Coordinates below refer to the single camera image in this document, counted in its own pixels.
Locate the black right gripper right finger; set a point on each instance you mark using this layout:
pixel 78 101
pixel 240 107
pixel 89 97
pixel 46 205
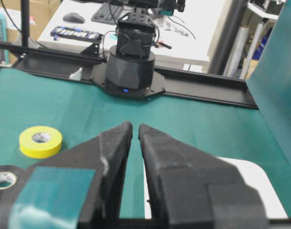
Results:
pixel 192 189

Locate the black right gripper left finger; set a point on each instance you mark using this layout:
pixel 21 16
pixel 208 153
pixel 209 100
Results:
pixel 73 189

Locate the yellow tape roll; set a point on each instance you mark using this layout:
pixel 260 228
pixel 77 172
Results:
pixel 40 142

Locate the black tape roll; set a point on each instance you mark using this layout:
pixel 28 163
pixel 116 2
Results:
pixel 9 177

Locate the white plastic tray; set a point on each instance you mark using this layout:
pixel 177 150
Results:
pixel 256 177

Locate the blue labelled package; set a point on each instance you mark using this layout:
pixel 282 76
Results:
pixel 75 34

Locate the green backdrop sheet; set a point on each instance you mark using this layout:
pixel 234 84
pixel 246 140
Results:
pixel 270 85

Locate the black keyboard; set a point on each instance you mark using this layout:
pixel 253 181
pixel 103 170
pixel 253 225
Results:
pixel 106 15

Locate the black computer mouse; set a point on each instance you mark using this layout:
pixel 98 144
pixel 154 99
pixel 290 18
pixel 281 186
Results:
pixel 73 18

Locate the white desk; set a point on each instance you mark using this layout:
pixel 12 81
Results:
pixel 187 34

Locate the black aluminium frame rail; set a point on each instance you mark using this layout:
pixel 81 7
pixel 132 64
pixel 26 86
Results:
pixel 205 87

